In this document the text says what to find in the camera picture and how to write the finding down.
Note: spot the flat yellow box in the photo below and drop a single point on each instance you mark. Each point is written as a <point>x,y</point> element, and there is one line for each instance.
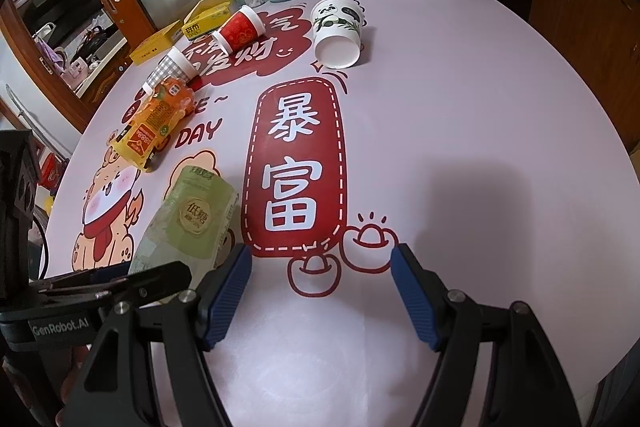
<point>155,44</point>

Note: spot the orange yellow drink cup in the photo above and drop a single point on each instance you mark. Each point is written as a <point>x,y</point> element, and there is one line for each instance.
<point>148,131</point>

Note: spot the red paper cup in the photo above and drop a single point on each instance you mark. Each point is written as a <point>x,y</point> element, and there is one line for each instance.
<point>240,30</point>

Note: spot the open yellow box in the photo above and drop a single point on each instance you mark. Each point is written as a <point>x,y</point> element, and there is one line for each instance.
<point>206,16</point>

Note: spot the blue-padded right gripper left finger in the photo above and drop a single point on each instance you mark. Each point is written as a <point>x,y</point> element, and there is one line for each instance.
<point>116,385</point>

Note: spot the grey checkered paper cup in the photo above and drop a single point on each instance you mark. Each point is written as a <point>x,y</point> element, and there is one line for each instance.
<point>175,65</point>

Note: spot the red bucket on floor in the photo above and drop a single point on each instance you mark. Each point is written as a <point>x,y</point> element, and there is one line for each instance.
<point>52,171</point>

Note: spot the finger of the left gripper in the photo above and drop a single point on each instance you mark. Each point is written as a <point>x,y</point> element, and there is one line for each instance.
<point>113,284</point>

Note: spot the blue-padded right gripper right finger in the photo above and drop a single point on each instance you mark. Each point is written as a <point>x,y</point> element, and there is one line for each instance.
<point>526,385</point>

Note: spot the green milk tea cup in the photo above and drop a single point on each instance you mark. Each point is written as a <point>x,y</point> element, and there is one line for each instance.
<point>191,224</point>

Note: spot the white bamboo-print paper cup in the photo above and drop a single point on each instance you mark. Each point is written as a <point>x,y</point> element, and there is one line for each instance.
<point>336,32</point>

